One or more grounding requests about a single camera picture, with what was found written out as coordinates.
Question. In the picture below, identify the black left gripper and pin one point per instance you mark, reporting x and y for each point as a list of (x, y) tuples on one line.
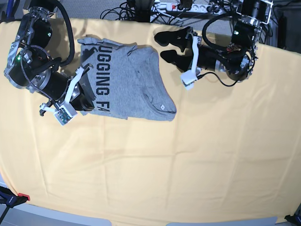
[(182, 39)]

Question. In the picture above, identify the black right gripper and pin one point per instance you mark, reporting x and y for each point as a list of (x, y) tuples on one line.
[(81, 101)]

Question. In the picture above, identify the grey t-shirt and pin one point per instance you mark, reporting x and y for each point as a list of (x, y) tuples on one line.
[(124, 81)]

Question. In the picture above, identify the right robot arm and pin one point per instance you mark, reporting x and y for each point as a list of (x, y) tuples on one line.
[(31, 67)]

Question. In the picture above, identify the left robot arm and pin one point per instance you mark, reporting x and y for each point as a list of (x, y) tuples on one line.
[(237, 59)]

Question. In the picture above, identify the white power strip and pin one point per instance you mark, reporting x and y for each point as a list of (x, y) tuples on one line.
[(172, 9)]

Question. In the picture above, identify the yellow table cloth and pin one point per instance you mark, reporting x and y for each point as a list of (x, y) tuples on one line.
[(230, 153)]

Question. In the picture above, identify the blue red clamp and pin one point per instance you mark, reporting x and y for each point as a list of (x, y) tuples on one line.
[(8, 198)]

